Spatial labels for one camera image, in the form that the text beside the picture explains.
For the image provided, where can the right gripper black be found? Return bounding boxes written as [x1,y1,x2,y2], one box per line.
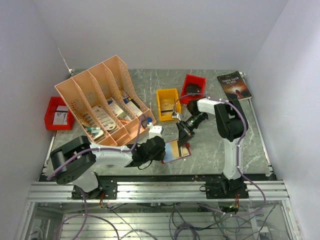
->
[176,112,207,147]

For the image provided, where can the red card holder wallet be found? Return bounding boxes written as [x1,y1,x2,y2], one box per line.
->
[161,139,191,164]

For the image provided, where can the yellow plastic bin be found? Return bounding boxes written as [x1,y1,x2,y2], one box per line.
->
[156,88,182,122]

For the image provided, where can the black credit card stack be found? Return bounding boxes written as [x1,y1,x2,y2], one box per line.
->
[185,83,202,94]

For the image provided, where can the pink file organizer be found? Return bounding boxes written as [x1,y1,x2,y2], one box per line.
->
[55,55,157,146]

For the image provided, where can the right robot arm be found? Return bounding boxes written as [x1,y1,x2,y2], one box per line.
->
[172,97,249,199]

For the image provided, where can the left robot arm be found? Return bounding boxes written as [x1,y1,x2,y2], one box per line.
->
[47,136,166,199]

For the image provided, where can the gold card in bin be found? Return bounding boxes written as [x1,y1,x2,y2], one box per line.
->
[160,99,175,116]

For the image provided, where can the red bin with cards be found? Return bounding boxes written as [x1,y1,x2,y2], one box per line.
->
[179,74,206,104]

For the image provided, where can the white cards in left bin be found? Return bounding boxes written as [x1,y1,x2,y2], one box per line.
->
[52,105,69,125]

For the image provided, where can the blue capped tube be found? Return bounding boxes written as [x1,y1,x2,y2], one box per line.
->
[141,117,153,129]

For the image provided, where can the dark paperback book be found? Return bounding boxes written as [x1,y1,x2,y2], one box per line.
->
[217,71,252,101]

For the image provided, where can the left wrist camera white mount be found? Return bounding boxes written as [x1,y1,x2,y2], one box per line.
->
[147,122,164,139]

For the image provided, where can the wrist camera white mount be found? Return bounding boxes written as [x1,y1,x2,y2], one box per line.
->
[147,122,164,139]
[171,111,183,121]

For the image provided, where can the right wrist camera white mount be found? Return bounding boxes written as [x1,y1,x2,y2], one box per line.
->
[171,111,183,121]

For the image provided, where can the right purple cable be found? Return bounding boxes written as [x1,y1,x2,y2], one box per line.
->
[172,92,267,218]

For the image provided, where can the purple cable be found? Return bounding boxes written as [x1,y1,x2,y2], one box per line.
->
[46,113,151,240]
[172,92,267,218]

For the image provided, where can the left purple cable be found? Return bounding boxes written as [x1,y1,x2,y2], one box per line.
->
[46,113,151,240]

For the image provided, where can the aluminium mounting rail frame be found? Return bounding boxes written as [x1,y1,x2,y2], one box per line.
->
[15,177,302,240]

